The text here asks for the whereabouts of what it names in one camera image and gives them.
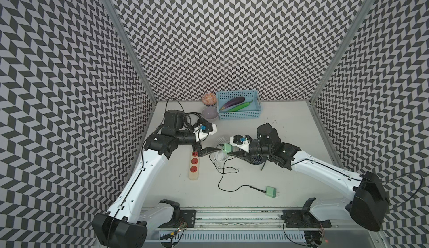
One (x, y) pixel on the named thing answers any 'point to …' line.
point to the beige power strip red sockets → (194, 168)
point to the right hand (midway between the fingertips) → (230, 148)
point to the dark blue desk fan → (258, 154)
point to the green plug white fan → (271, 191)
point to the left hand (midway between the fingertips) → (213, 136)
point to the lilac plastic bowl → (210, 113)
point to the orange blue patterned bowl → (209, 99)
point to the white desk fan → (220, 157)
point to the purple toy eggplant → (233, 102)
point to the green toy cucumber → (241, 106)
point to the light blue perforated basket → (252, 110)
